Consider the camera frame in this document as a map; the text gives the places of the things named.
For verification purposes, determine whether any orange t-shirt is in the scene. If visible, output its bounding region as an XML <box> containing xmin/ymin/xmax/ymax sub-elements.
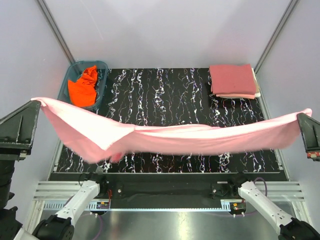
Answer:
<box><xmin>67</xmin><ymin>65</ymin><xmax>98</xmax><ymax>108</ymax></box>

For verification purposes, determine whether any peach folded shirt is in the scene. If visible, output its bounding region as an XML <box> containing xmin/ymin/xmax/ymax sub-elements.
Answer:
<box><xmin>214</xmin><ymin>93</ymin><xmax>256</xmax><ymax>100</ymax></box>

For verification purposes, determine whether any aluminium rail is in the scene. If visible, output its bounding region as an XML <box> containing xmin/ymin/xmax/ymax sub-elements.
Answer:
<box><xmin>33</xmin><ymin>181</ymin><xmax>305</xmax><ymax>212</ymax></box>

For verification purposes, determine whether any left aluminium frame post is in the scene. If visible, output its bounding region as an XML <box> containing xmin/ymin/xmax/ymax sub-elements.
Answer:
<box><xmin>35</xmin><ymin>0</ymin><xmax>76</xmax><ymax>65</ymax></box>

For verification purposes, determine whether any teal plastic basket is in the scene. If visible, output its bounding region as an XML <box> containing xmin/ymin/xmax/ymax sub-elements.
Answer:
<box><xmin>57</xmin><ymin>60</ymin><xmax>109</xmax><ymax>111</ymax></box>

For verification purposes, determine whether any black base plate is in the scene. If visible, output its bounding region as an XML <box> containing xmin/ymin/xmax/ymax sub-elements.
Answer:
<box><xmin>79</xmin><ymin>173</ymin><xmax>241</xmax><ymax>211</ymax></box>

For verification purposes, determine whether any aluminium frame post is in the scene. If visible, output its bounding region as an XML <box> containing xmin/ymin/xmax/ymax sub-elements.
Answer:
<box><xmin>253</xmin><ymin>0</ymin><xmax>301</xmax><ymax>73</ymax></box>
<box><xmin>35</xmin><ymin>0</ymin><xmax>76</xmax><ymax>65</ymax></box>

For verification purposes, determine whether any dark red folded shirt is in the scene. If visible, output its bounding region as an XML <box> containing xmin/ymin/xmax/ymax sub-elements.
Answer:
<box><xmin>209</xmin><ymin>64</ymin><xmax>256</xmax><ymax>95</ymax></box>

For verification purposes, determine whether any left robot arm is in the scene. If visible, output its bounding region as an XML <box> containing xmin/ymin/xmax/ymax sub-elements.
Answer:
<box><xmin>0</xmin><ymin>100</ymin><xmax>108</xmax><ymax>240</ymax></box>

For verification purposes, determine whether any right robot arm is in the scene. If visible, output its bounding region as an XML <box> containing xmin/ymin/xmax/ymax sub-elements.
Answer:
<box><xmin>227</xmin><ymin>108</ymin><xmax>320</xmax><ymax>240</ymax></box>

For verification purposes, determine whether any pink t-shirt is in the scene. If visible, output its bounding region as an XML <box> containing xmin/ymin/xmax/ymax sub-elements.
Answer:
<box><xmin>37</xmin><ymin>97</ymin><xmax>300</xmax><ymax>164</ymax></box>

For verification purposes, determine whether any right aluminium frame post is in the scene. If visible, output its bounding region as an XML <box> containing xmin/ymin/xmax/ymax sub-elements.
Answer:
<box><xmin>253</xmin><ymin>0</ymin><xmax>301</xmax><ymax>73</ymax></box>

